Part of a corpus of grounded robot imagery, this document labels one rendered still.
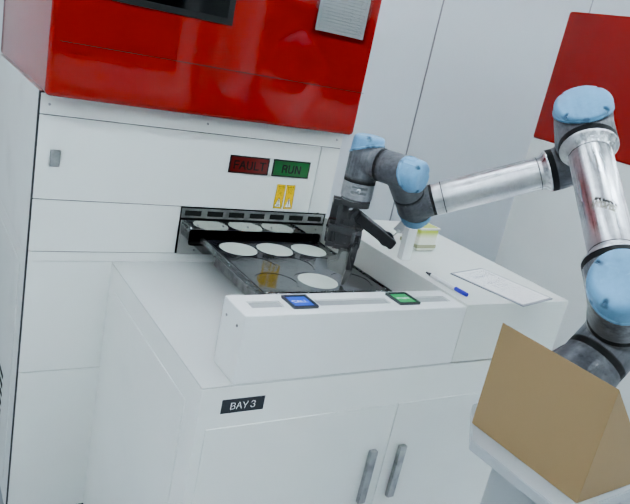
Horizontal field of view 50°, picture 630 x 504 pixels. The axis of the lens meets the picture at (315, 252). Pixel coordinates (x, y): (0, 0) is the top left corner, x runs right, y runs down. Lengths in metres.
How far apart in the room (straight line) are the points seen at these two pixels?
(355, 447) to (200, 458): 0.37
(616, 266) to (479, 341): 0.48
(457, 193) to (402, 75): 2.39
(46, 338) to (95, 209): 0.35
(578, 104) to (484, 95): 2.89
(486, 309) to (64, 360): 1.07
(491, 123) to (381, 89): 0.90
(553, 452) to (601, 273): 0.31
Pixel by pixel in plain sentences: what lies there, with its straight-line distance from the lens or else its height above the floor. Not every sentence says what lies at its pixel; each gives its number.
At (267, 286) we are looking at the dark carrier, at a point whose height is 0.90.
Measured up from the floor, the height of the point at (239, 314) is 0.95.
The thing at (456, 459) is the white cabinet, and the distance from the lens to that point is 1.79.
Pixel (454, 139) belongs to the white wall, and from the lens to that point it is 4.27.
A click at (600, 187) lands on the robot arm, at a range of 1.38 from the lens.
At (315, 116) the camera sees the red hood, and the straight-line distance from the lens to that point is 1.83.
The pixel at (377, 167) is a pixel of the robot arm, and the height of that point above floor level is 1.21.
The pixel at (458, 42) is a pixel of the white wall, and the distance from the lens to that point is 4.15.
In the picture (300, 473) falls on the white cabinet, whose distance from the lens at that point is 1.49.
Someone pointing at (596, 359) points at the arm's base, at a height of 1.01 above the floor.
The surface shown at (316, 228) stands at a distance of 1.98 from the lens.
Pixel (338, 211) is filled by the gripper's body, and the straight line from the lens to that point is 1.58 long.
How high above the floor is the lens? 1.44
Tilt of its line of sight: 17 degrees down
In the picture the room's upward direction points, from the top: 12 degrees clockwise
